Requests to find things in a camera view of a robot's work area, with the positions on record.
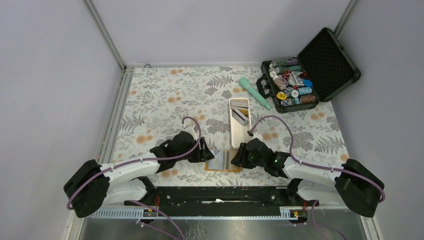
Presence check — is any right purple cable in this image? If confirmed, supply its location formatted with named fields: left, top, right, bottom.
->
left=247, top=115, right=386, bottom=240

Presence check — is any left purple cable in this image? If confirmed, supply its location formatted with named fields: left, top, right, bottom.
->
left=66, top=116, right=202, bottom=240

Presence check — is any purple cable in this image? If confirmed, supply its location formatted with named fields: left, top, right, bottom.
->
left=247, top=115, right=386, bottom=240
left=66, top=116, right=202, bottom=240

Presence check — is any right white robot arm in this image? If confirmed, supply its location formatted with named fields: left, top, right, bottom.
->
left=231, top=138, right=385, bottom=218

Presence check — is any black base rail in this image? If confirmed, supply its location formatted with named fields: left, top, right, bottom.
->
left=124, top=185, right=321, bottom=220

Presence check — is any black poker chip case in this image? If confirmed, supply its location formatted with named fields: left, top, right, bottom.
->
left=256, top=27, right=361, bottom=113

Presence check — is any mint green handle tool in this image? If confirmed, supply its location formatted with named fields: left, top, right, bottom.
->
left=238, top=77, right=272, bottom=110

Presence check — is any cards stack in tray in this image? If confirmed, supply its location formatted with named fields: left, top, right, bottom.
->
left=230, top=99, right=249, bottom=109

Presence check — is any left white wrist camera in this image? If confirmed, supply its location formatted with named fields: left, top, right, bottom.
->
left=183, top=123, right=199, bottom=139

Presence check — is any white plastic tray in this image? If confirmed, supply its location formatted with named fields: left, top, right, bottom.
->
left=228, top=98, right=252, bottom=149

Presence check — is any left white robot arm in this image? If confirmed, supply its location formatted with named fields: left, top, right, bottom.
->
left=63, top=131, right=215, bottom=218

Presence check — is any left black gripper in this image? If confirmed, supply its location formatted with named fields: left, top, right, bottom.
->
left=176, top=137, right=214, bottom=164

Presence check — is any grey card in tray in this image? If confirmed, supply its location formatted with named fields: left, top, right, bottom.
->
left=231, top=109, right=249, bottom=126

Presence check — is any orange leather card holder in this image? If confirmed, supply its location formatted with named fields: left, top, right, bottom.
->
left=204, top=149, right=243, bottom=173

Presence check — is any silver VIP card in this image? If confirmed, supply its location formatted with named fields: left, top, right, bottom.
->
left=209, top=150, right=237, bottom=170

